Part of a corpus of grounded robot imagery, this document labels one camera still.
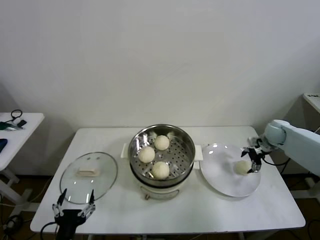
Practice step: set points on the white steamed baozi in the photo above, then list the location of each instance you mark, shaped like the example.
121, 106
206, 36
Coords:
146, 154
160, 170
241, 168
162, 142

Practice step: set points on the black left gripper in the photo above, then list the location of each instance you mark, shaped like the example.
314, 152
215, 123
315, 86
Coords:
70, 221

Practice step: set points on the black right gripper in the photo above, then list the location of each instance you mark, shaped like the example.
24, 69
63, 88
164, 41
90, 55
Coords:
256, 155

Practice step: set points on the dark blue object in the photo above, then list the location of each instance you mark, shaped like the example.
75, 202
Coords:
2, 144

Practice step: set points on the white electric cooker pot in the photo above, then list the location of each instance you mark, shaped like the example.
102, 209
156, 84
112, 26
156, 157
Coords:
160, 192

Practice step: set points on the round glass pot lid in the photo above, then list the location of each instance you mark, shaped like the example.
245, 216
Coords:
87, 172

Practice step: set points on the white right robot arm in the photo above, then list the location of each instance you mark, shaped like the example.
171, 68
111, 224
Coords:
300, 142

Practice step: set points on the white round plate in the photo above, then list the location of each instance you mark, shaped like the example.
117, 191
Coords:
220, 175

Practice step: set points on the small black clip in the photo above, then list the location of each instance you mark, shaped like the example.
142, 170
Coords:
22, 122

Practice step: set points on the white side table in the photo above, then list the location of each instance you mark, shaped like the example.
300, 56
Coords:
25, 135
313, 101

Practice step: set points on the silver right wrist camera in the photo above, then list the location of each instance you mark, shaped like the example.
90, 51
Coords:
257, 142

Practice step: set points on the stainless steel steamer basket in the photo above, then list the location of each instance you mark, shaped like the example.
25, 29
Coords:
183, 160

